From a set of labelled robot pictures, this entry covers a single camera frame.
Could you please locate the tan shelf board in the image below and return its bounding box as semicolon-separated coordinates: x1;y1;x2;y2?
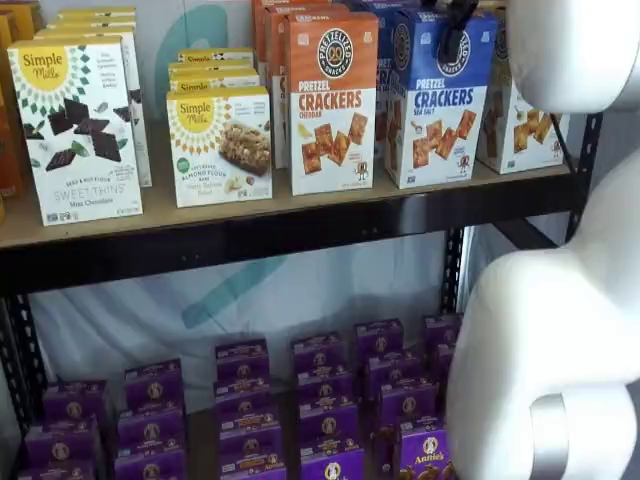
185;384;222;480
0;119;581;249

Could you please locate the white banner teal logo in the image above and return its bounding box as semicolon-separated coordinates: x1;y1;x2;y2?
27;0;569;401

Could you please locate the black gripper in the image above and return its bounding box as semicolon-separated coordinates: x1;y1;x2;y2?
438;0;480;65

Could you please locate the orange cheddar pretzel crackers box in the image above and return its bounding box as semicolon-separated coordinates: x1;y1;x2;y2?
264;3;351;170
251;0;349;90
283;10;380;197

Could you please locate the Simple Mills almond bars box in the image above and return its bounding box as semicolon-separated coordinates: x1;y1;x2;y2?
168;59;257;75
166;85;274;209
178;47;255;65
168;68;261;94

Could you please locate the Simple Mills sweet thins box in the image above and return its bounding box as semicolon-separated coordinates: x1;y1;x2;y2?
33;25;154;189
57;6;137;21
7;35;145;227
45;16;139;31

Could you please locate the orange snack box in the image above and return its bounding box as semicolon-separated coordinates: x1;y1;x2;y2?
0;10;25;199
12;0;45;41

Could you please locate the blue sea salt crackers box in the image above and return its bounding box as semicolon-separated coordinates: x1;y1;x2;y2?
344;0;454;161
383;7;499;190

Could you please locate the purple Annie's snack box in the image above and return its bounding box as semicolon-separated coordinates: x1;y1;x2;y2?
432;344;457;384
297;368;354;407
213;378;274;429
218;424;285;480
374;424;457;480
215;338;270;385
24;417;104;466
117;407;187;457
42;378;110;426
291;332;346;374
17;457;97;480
364;352;421;396
377;384;442;431
354;319;405;361
113;449;189;480
298;401;360;451
423;314;464;351
124;358;185;412
299;446;366;480

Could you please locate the white pretzel crackers box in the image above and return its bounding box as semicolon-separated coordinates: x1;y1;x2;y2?
475;24;571;175

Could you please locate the black metal shelf rack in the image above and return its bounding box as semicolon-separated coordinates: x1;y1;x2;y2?
0;112;604;451

